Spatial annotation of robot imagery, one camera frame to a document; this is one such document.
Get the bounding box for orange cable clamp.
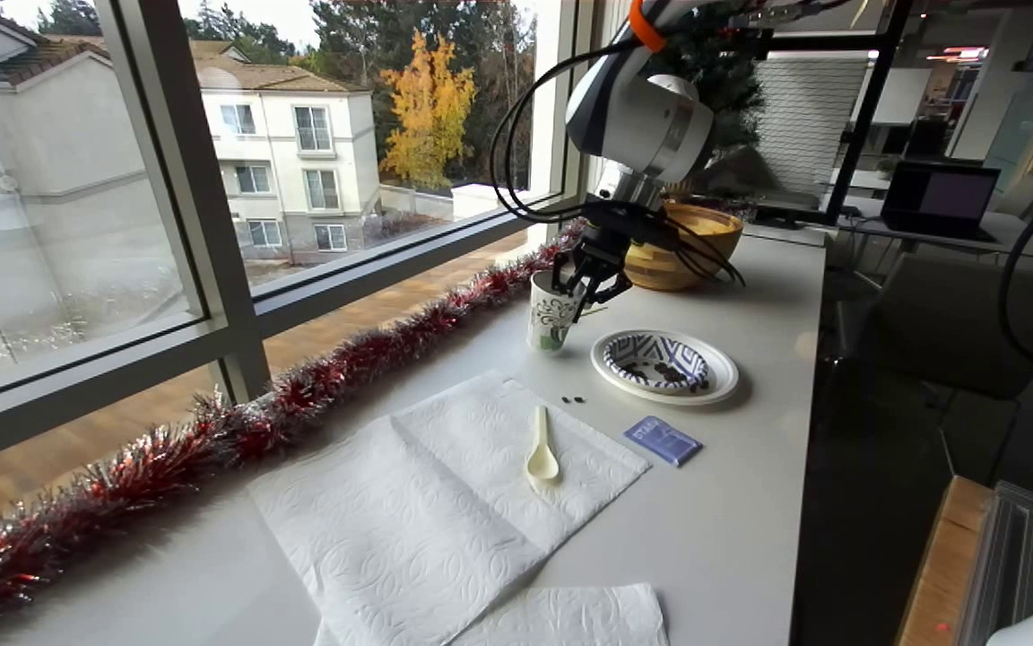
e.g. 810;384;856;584
626;0;666;54

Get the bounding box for black laptop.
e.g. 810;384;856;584
883;161;998;242

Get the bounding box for small white paper napkin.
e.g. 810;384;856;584
312;583;674;646

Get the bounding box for cream plastic spoon on napkin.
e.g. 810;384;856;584
525;406;559;486

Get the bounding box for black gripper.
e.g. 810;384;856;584
563;198;666;305

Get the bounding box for large white paper napkin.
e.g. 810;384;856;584
250;375;645;646

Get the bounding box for wooden bowl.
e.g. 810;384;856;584
625;202;742;292

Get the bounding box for blue patterned bowl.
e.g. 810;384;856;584
601;335;710;396

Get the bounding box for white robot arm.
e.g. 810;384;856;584
547;0;841;305

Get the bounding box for red silver tinsel garland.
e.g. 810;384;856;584
0;227;584;615

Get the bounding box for white paper plate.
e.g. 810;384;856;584
592;330;739;406

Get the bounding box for blue square packet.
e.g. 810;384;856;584
626;418;699;467

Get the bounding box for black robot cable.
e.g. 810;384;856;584
486;33;749;292

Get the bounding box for patterned paper cup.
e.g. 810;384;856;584
526;271;576;352

